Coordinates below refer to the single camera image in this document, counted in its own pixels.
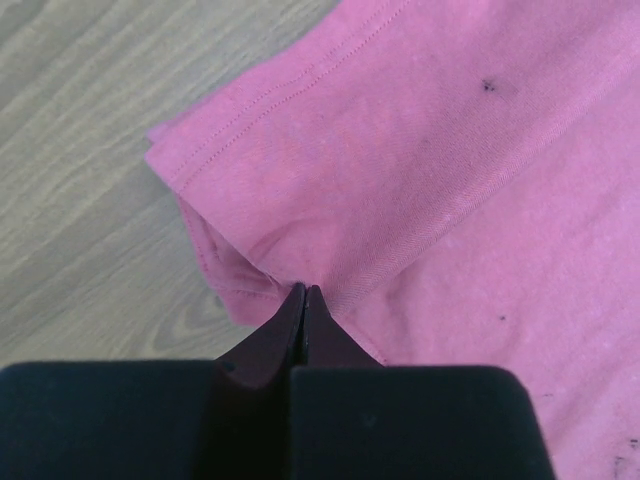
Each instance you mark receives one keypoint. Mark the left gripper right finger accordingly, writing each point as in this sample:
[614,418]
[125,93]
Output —
[352,418]

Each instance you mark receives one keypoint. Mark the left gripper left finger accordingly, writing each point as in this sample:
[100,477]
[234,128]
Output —
[170,419]

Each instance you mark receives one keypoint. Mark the salmon pink t shirt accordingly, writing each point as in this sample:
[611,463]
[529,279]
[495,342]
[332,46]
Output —
[461,180]

